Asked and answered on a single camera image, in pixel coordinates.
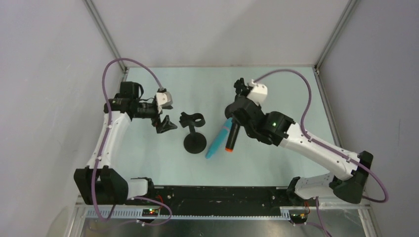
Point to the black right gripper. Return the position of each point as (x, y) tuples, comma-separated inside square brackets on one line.
[(240, 115)]

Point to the black microphone stand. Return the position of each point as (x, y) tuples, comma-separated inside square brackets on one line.
[(194, 142), (241, 90)]

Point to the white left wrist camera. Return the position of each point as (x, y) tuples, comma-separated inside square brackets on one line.
[(163, 100)]

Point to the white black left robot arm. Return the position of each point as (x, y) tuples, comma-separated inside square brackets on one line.
[(99, 182)]

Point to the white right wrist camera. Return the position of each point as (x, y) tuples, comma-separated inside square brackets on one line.
[(258, 92)]

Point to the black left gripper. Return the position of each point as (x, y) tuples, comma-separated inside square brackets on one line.
[(157, 118)]

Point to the blue microphone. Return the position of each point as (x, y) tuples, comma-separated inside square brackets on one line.
[(219, 139)]

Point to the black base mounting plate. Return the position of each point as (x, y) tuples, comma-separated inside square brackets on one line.
[(226, 200)]

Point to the controller board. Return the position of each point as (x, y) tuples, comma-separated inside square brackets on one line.
[(150, 212), (298, 218)]

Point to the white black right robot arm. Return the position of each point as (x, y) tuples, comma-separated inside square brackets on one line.
[(347, 175)]

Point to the black microphone orange tip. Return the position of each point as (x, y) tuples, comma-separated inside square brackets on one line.
[(232, 137)]

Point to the white slotted cable duct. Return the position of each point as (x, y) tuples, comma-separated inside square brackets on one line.
[(135, 213)]

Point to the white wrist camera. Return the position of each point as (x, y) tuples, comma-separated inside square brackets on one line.
[(258, 92), (163, 100)]

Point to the left controller board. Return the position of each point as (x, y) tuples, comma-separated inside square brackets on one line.
[(150, 212)]

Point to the aluminium frame rail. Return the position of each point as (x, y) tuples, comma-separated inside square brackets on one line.
[(335, 203)]

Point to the right controller board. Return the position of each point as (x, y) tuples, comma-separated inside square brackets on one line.
[(298, 218)]

